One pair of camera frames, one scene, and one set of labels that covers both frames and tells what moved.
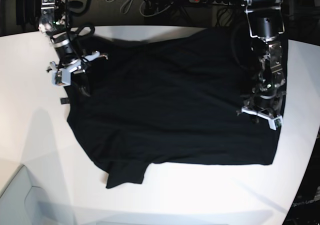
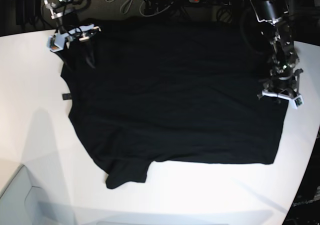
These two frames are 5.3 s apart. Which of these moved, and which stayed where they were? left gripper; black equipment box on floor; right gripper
Moved: right gripper; left gripper
Stayed: black equipment box on floor
